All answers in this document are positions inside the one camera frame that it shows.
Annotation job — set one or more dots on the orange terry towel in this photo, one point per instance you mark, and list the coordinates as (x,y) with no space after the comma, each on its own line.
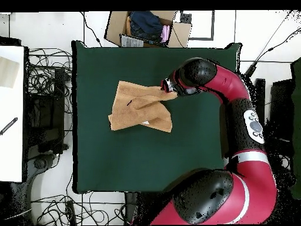
(141,110)

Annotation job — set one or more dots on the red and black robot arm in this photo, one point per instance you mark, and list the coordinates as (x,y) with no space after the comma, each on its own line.
(247,176)

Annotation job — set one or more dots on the pink garment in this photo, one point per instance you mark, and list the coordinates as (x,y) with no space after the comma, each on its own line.
(165,34)

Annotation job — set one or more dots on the printed paper label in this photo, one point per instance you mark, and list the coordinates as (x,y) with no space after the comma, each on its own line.
(131,42)

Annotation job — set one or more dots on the blue jeans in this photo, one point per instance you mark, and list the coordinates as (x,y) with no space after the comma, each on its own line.
(145,26)

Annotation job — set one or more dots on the tan cloth in box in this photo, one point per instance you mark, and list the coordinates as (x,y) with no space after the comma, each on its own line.
(128,27)

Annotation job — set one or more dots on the cardboard box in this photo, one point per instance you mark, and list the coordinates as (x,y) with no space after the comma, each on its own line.
(115,26)

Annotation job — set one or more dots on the black power adapter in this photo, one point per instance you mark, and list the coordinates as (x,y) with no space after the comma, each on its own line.
(250,70)

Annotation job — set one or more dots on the black equipment stand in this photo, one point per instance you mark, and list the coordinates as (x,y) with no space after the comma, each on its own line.
(259,94)
(58,94)

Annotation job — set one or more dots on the dark green table cloth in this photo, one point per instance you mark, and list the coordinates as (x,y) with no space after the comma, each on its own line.
(105,164)

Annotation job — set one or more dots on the black office chair base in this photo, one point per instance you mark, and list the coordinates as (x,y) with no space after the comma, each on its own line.
(288,169)
(40,163)

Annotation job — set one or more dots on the black power strip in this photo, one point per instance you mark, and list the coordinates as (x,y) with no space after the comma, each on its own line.
(70,210)

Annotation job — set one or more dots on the beige paper sheet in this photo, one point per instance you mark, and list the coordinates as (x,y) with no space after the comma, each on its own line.
(8,73)

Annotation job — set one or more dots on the black striped stick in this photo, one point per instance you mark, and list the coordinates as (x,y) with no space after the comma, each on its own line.
(9,126)

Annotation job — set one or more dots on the white side table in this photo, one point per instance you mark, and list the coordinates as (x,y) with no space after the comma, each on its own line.
(11,153)

